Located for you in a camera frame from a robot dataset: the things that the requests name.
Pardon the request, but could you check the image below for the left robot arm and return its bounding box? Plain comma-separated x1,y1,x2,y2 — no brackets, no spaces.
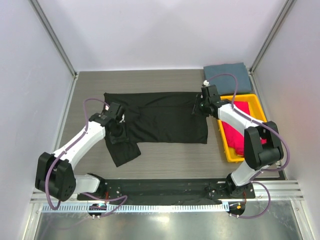
35,102,127,202

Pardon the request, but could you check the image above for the aluminium frame post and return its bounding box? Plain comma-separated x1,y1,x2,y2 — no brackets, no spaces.
28,0,77,79
249,0,297,75

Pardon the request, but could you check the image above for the black t-shirt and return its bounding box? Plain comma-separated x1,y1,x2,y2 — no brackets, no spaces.
104,92,208,167

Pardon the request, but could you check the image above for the slotted grey cable duct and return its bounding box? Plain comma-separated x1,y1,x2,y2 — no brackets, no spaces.
41,202,230,214

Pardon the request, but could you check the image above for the aluminium front rail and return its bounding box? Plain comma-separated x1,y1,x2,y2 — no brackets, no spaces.
30,179,304,203

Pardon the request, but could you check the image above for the crumpled red t-shirt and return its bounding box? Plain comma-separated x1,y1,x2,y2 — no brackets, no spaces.
217,98,267,162

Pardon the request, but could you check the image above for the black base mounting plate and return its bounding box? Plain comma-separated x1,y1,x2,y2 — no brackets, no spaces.
76,177,256,206

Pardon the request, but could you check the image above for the folded grey-blue t-shirt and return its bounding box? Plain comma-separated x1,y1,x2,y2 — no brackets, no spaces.
203,62,252,95

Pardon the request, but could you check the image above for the right aluminium frame post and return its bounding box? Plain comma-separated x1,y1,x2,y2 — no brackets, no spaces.
249,0,297,75

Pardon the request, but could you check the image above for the yellow plastic bin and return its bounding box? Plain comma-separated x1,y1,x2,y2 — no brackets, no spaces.
211,93,281,164

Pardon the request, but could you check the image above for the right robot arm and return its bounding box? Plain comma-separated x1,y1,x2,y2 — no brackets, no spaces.
192,85,284,198

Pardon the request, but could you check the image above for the left aluminium frame post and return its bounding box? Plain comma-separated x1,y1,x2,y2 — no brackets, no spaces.
28,0,77,79

